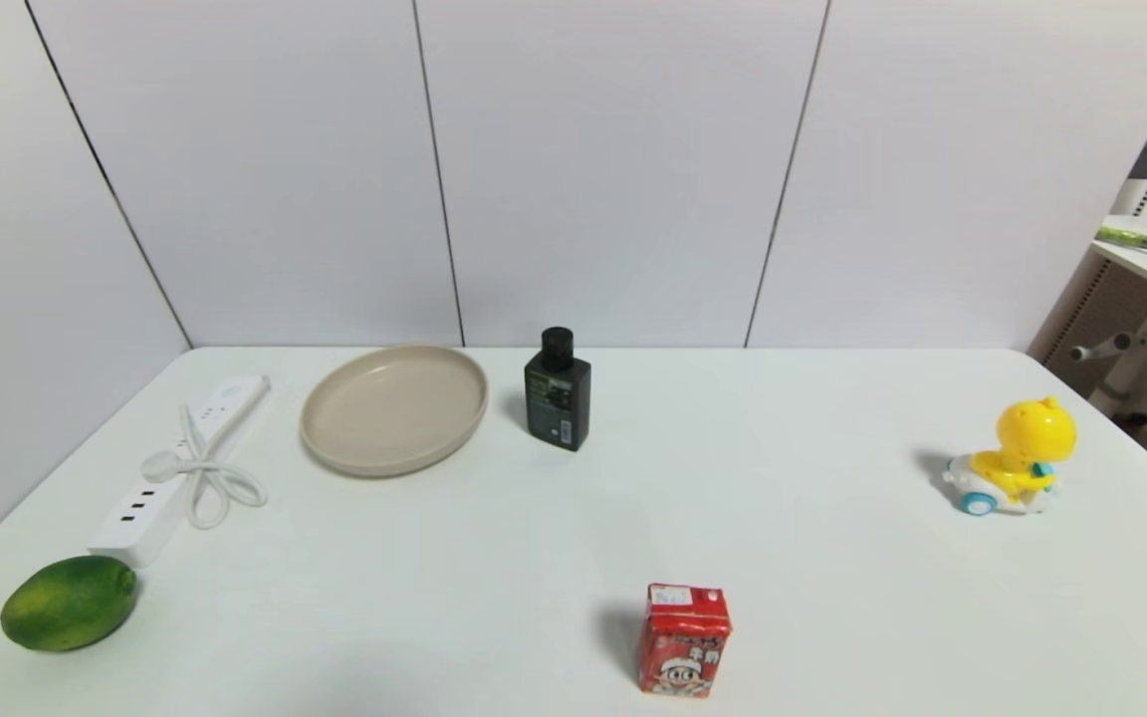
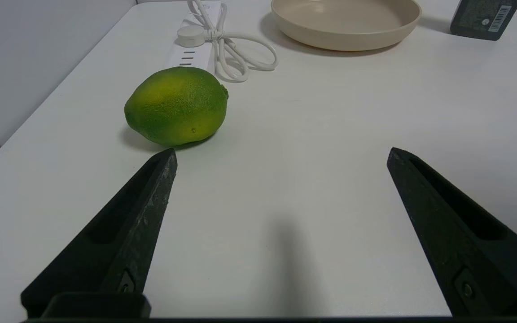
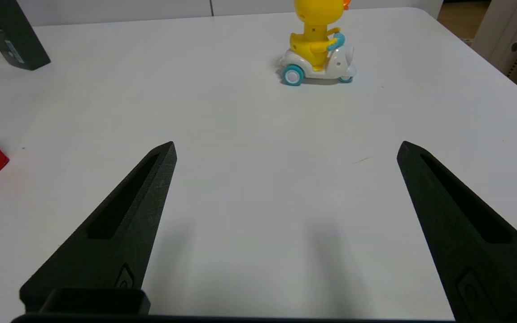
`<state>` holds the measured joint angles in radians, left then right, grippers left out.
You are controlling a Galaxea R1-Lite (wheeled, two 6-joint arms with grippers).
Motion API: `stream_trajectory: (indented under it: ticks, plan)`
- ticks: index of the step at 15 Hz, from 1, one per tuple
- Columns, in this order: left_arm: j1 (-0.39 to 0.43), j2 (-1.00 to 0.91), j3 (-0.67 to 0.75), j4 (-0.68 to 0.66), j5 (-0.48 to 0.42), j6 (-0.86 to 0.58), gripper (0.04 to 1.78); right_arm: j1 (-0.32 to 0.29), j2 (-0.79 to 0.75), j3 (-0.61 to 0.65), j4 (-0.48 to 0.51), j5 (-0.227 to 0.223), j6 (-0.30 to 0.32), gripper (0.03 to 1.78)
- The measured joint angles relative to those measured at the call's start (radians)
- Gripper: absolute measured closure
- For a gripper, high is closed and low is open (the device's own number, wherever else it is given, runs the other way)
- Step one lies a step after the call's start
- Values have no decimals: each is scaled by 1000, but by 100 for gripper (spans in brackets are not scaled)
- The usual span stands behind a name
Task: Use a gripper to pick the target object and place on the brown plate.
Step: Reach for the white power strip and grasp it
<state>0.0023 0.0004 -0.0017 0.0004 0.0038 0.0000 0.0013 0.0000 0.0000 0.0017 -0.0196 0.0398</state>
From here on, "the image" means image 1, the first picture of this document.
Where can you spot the white power strip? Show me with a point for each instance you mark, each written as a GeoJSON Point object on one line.
{"type": "Point", "coordinates": [130, 518]}

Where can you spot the beige round plate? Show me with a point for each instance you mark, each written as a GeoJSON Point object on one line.
{"type": "Point", "coordinates": [394, 408]}

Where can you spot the dark green bottle black cap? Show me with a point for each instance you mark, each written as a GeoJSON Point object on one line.
{"type": "Point", "coordinates": [559, 398]}

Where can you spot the red drink carton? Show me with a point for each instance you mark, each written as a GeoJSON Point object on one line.
{"type": "Point", "coordinates": [683, 647]}

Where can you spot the yellow dinosaur toy car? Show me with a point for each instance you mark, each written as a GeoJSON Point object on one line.
{"type": "Point", "coordinates": [1032, 433]}

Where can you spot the green lime fruit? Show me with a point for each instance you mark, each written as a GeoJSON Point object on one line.
{"type": "Point", "coordinates": [66, 602]}

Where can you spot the white desk leg frame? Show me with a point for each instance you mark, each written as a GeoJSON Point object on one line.
{"type": "Point", "coordinates": [1146, 349]}

